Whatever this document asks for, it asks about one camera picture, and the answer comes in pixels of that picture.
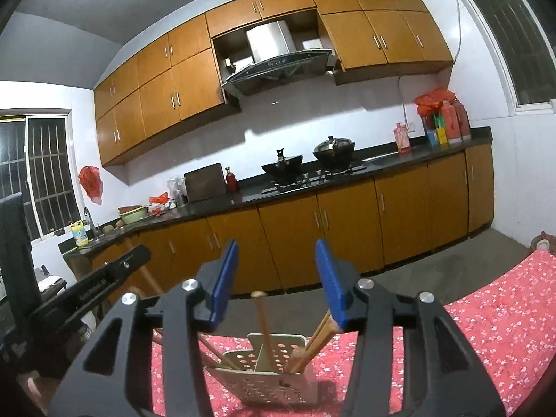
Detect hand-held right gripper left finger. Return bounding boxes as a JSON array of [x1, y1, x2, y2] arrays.
[[48, 239, 239, 417]]

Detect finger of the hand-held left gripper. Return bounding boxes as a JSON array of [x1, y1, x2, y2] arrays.
[[30, 244, 152, 335]]

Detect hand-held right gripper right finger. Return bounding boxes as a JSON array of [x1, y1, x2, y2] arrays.
[[315, 239, 507, 417]]

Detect bamboo chopstick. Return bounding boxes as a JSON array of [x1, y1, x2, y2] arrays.
[[251, 291, 275, 374], [300, 310, 335, 363], [197, 334, 239, 371], [304, 317, 342, 368]]

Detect beige perforated utensil holder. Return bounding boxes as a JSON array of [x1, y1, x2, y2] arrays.
[[204, 332, 320, 407]]

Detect yellow detergent bottle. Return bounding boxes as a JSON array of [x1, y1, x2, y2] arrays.
[[71, 220, 89, 247]]

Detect orange lower kitchen cabinets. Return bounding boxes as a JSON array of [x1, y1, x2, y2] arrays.
[[63, 141, 496, 309]]

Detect orange kitchen cabinets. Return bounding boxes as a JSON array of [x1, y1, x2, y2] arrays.
[[93, 0, 455, 166], [63, 141, 496, 309]]

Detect green basin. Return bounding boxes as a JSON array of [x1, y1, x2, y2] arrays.
[[118, 205, 148, 227]]

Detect barred window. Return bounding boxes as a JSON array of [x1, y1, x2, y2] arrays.
[[0, 108, 83, 244]]

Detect black kitchen countertop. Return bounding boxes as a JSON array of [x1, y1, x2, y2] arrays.
[[58, 127, 492, 255]]

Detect red and white plastic bag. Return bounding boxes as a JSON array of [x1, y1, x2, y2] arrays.
[[148, 192, 170, 217]]

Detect dark cutting board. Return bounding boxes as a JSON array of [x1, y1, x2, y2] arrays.
[[183, 163, 227, 203]]

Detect clear plastic bag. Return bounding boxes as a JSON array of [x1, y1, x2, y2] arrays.
[[167, 177, 188, 207]]

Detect black gas stove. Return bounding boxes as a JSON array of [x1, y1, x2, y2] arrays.
[[261, 161, 368, 194]]

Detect black wok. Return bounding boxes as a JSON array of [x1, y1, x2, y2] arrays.
[[261, 148, 305, 185]]

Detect dark pot with lid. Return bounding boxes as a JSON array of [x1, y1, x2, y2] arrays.
[[313, 136, 356, 170]]

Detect pink bottle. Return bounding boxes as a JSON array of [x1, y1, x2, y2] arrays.
[[393, 122, 412, 154]]

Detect red floral tablecloth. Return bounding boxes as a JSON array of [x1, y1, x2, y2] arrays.
[[148, 252, 556, 417]]

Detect large red jug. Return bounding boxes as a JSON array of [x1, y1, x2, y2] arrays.
[[442, 101, 462, 144], [454, 99, 472, 140]]

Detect orange upper kitchen cabinets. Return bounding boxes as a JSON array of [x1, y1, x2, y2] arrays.
[[93, 0, 455, 166]]

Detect brown round object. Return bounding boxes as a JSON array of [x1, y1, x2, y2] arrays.
[[528, 231, 556, 253]]

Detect steel range hood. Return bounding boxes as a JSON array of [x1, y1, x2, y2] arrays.
[[221, 19, 340, 96]]

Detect large window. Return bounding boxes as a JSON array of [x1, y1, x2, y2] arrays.
[[443, 0, 556, 116]]

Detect light wooden utensil handle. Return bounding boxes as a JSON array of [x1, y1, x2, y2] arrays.
[[137, 265, 165, 295]]

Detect orange wooden utensil handle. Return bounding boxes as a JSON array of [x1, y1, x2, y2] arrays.
[[289, 345, 310, 374]]

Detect red plastic bag on wall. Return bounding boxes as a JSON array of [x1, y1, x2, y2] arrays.
[[78, 166, 104, 206]]

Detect white cable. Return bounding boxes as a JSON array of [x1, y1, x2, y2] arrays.
[[454, 0, 464, 59]]

